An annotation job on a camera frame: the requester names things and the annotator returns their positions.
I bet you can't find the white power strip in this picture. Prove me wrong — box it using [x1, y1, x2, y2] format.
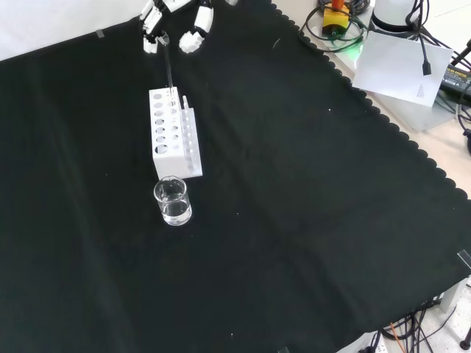
[357, 329, 388, 353]

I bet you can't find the grey metal base plate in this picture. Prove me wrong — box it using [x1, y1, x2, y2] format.
[373, 90, 456, 132]

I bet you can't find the white test tube rack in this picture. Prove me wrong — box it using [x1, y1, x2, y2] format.
[148, 87, 204, 180]

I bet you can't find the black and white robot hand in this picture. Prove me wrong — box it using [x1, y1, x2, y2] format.
[139, 0, 239, 56]

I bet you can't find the yellow stop button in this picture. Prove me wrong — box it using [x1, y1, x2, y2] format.
[322, 0, 351, 38]

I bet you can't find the black power adapter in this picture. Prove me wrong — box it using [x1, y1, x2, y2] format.
[439, 63, 471, 97]

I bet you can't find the thin orange cable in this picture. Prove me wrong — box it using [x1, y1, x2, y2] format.
[390, 322, 406, 353]

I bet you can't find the black looped cable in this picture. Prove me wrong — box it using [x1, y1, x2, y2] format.
[299, 4, 369, 48]

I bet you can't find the black bench cloth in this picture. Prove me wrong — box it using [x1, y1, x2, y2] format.
[0, 0, 471, 353]

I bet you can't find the clear glass beaker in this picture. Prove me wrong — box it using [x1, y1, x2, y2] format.
[152, 176, 193, 227]

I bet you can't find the black cable with plug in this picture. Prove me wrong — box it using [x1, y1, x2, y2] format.
[406, 0, 433, 77]

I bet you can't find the black floor cable bundle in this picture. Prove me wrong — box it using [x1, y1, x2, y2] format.
[381, 299, 471, 353]

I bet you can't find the pale white board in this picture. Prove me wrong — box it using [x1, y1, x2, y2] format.
[352, 29, 454, 108]

